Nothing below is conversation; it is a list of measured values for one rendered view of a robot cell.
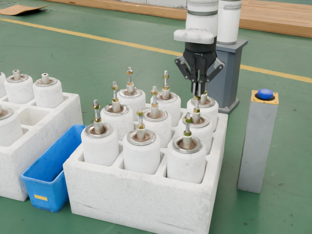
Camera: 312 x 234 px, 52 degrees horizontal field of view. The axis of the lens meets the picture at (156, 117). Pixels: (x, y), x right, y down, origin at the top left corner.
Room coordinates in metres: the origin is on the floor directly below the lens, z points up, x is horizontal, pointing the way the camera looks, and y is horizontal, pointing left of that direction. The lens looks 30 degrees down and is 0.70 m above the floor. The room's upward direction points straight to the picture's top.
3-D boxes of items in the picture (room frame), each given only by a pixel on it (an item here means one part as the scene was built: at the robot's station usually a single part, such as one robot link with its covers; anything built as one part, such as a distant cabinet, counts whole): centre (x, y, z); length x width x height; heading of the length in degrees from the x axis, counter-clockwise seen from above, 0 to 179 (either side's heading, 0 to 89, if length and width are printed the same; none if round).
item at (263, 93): (0.78, -0.30, 0.32); 0.04 x 0.04 x 0.02
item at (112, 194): (0.79, 0.00, 0.09); 0.39 x 0.39 x 0.18; 73
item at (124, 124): (0.83, 0.12, 0.16); 0.10 x 0.10 x 0.18
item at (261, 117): (0.78, -0.30, 0.16); 0.07 x 0.07 x 0.31; 73
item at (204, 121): (0.76, -0.11, 0.25); 0.08 x 0.08 x 0.01
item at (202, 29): (0.74, -0.10, 0.52); 0.11 x 0.09 x 0.06; 156
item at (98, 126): (0.72, 0.15, 0.26); 0.02 x 0.02 x 0.03
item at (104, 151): (0.72, 0.15, 0.16); 0.10 x 0.10 x 0.18
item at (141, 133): (0.68, 0.04, 0.26); 0.02 x 0.02 x 0.03
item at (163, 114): (0.79, 0.00, 0.25); 0.08 x 0.08 x 0.01
